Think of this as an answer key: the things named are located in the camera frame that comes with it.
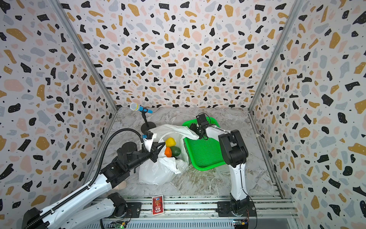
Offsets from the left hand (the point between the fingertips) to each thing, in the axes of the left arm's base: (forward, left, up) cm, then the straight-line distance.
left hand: (165, 143), depth 71 cm
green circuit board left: (-31, +24, -25) cm, 47 cm away
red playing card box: (-23, +5, -24) cm, 34 cm away
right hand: (+23, -13, -22) cm, 34 cm away
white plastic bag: (-9, +1, -10) cm, 14 cm away
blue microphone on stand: (+29, +20, -23) cm, 42 cm away
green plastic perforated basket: (+7, -22, -26) cm, 35 cm away
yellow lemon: (+12, +1, -19) cm, 23 cm away
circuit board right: (-32, -38, -26) cm, 56 cm away
